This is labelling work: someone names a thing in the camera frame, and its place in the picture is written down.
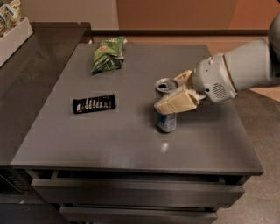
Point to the green chip bag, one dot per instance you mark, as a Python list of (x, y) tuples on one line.
[(108, 55)]

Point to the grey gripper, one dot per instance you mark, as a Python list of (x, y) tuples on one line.
[(211, 76)]

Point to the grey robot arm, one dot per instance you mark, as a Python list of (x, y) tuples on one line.
[(256, 63)]

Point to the upper grey drawer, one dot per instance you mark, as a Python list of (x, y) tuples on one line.
[(138, 189)]

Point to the lower grey drawer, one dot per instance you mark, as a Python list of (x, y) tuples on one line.
[(110, 215)]

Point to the black snack bar wrapper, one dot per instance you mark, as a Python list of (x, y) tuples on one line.
[(94, 104)]

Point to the grey drawer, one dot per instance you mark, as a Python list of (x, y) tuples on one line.
[(138, 189), (110, 215)]

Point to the white box with snacks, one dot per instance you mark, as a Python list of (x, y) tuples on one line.
[(15, 29)]

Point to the silver blue redbull can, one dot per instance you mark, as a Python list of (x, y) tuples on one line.
[(167, 123)]

